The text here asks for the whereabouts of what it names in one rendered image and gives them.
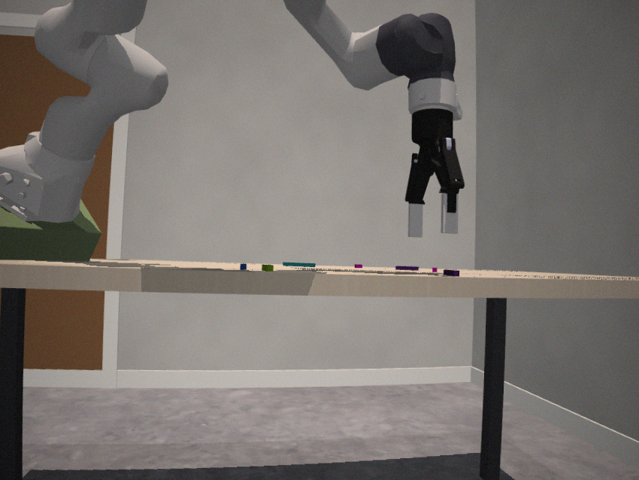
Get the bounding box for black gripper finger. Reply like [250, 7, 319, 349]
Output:
[423, 138, 465, 234]
[405, 152, 434, 238]

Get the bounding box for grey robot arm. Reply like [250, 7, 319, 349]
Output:
[0, 0, 462, 223]

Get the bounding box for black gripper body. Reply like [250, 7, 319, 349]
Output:
[411, 108, 453, 172]

